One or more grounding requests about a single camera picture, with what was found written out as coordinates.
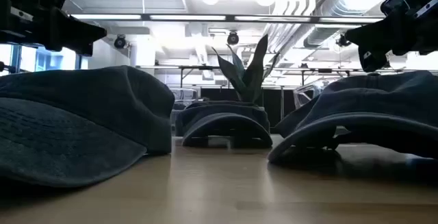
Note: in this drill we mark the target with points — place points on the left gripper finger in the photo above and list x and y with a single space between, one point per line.
75 49
82 32

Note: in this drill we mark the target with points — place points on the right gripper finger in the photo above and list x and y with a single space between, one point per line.
374 61
376 37

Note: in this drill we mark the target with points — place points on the navy blue baseball cap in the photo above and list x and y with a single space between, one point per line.
85 114
222 114
376 97

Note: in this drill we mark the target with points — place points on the large office window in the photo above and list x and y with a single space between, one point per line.
51 59

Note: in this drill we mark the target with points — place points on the black round ceiling spotlight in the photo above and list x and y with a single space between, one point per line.
342 41
119 41
233 38

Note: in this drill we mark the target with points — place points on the long linear ceiling light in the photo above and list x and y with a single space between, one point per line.
188 17

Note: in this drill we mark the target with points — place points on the black room partition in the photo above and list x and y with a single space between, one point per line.
273 107

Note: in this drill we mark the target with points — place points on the snake plant in white pot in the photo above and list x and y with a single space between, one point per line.
255 76

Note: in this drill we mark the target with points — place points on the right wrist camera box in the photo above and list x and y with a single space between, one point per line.
395 4

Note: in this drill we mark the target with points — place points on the silver ventilation duct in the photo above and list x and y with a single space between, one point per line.
342 1

